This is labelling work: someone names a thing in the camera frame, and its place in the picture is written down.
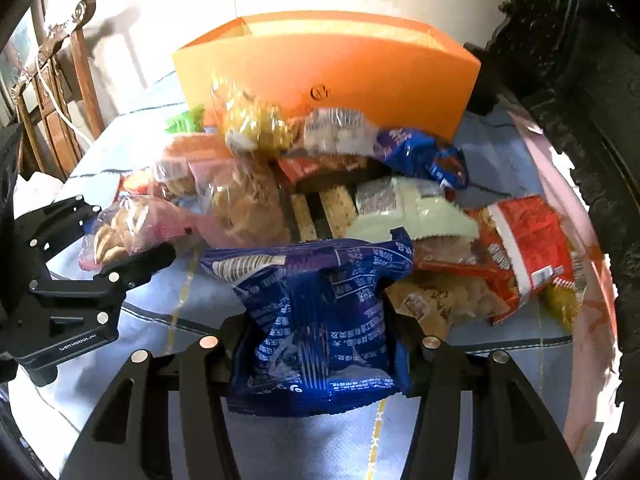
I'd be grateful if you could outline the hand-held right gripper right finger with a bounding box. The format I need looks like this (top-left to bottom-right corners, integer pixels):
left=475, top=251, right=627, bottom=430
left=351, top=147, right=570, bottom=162
left=384, top=304, right=583, bottom=480

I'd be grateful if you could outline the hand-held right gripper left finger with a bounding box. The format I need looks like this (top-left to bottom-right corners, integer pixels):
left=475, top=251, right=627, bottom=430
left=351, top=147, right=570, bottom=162
left=62, top=320, right=246, bottom=480

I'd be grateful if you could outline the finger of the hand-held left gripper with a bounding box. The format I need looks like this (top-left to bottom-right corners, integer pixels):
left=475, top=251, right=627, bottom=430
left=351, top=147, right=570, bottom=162
left=16, top=195, right=99, bottom=262
left=30, top=242, right=177, bottom=307

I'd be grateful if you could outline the pink pastry packet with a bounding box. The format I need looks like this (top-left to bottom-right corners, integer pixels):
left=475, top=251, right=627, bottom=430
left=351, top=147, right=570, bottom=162
left=79, top=195, right=201, bottom=274

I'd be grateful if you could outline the large blue snack packet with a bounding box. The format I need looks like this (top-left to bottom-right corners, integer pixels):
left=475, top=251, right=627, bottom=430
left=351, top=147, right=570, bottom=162
left=200, top=239, right=417, bottom=417

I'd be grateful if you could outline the yellow snack packet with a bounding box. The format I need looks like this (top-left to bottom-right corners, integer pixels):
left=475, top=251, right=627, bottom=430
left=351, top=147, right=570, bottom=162
left=542, top=280, right=585, bottom=332

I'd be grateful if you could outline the chocolate wafer bar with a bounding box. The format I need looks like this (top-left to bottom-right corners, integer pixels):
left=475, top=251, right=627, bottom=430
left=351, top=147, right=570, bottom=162
left=277, top=154, right=366, bottom=182

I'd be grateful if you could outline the orange cardboard box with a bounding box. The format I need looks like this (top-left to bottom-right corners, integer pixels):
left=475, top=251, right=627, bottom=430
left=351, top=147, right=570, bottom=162
left=172, top=10, right=482, bottom=141

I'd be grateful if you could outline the brown paper snack packet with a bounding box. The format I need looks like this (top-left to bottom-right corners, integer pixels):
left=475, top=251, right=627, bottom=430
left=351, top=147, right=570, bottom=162
left=385, top=275, right=507, bottom=337

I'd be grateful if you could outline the red-edged pastry packet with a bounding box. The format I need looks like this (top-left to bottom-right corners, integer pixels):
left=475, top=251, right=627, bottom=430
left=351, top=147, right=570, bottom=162
left=117, top=160, right=201, bottom=197

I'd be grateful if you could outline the brown wooden chair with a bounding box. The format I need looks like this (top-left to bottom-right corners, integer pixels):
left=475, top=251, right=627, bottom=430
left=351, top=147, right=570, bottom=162
left=10, top=0, right=106, bottom=176

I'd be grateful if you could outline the orange clear snack packet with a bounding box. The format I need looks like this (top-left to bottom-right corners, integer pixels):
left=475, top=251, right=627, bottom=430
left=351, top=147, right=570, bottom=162
left=415, top=239, right=501, bottom=281

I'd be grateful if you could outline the pink-edged biscuit packet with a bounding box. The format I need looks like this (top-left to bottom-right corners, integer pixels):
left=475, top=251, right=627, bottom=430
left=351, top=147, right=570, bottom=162
left=195, top=160, right=292, bottom=249

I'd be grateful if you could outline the clear round pastry packet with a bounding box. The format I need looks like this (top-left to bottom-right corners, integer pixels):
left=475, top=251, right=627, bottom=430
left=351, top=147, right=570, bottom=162
left=165, top=132, right=227, bottom=162

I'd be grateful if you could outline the red snack packet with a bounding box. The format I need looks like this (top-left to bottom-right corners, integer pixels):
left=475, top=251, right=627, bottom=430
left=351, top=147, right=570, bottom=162
left=480, top=195, right=581, bottom=313

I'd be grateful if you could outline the pale green snack packet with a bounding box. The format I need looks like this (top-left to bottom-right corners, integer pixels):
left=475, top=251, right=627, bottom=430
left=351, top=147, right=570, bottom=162
left=345, top=175, right=481, bottom=242

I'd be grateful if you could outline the grain bar packet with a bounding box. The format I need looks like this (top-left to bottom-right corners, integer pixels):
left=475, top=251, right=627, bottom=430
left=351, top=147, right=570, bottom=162
left=290, top=192, right=317, bottom=244
left=325, top=185, right=359, bottom=237

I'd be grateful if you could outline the blue cookie packet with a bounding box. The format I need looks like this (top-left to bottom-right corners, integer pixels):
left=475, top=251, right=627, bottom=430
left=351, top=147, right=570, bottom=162
left=375, top=127, right=471, bottom=190

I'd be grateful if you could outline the clear white candy packet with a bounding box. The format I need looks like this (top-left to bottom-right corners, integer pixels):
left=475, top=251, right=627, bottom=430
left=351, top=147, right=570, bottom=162
left=300, top=107, right=377, bottom=153

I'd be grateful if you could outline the dark carved wooden furniture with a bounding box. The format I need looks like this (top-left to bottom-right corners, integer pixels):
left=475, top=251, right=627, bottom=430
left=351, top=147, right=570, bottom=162
left=465, top=0, right=640, bottom=480

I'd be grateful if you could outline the white cable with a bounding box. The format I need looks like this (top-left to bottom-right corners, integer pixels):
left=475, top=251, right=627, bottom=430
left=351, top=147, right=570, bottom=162
left=35, top=57, right=96, bottom=146

